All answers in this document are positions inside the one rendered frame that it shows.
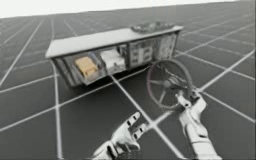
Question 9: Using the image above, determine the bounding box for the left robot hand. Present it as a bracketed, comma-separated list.
[110, 111, 150, 155]

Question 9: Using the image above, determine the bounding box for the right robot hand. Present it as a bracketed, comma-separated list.
[175, 90, 208, 132]

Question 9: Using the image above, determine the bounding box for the dark steering wheel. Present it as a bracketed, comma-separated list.
[145, 58, 194, 111]

